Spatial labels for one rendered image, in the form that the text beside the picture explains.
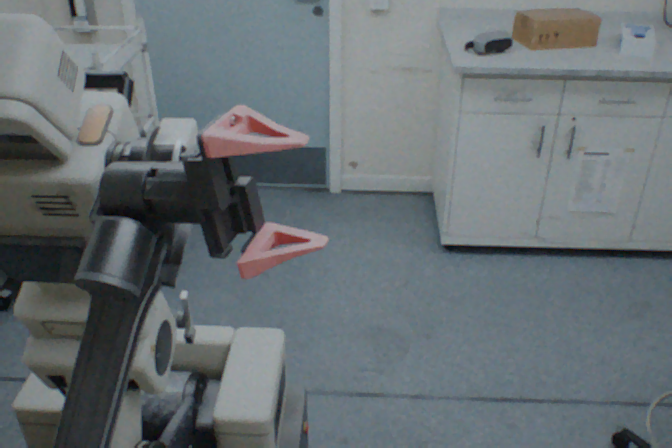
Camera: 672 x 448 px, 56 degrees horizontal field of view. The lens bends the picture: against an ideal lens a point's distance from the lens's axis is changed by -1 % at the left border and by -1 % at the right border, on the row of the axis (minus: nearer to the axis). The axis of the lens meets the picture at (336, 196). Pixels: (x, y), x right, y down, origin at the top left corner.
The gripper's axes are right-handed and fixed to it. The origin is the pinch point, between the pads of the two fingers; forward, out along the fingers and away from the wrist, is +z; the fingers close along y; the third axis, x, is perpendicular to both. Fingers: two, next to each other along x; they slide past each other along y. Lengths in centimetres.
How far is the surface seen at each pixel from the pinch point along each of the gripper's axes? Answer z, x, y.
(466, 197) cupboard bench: -19, 196, -109
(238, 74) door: -129, 224, -58
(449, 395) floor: -16, 113, -140
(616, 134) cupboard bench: 40, 210, -87
